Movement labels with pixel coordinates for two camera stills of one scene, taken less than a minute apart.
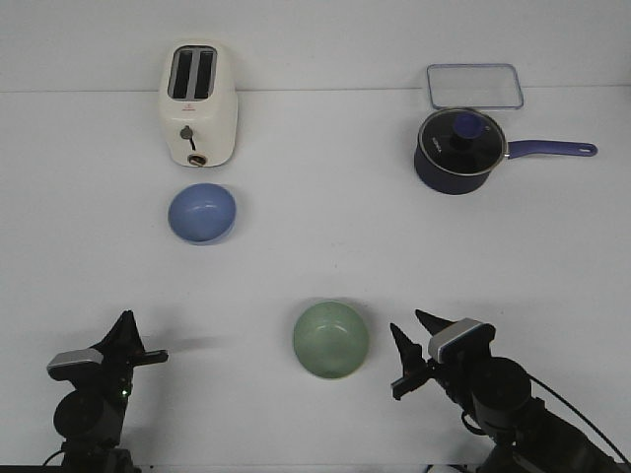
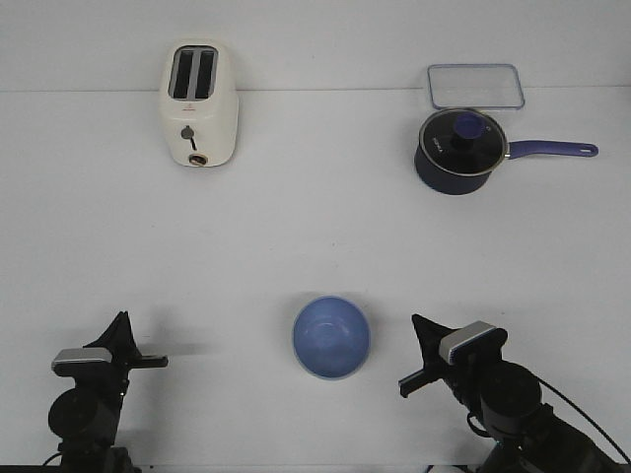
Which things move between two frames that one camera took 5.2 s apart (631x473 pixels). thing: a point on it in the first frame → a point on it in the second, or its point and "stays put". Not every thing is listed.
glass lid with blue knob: x=461 y=142 stays put
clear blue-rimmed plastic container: x=474 y=86 stays put
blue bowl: x=201 y=213 → x=331 y=338
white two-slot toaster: x=198 y=98 stays put
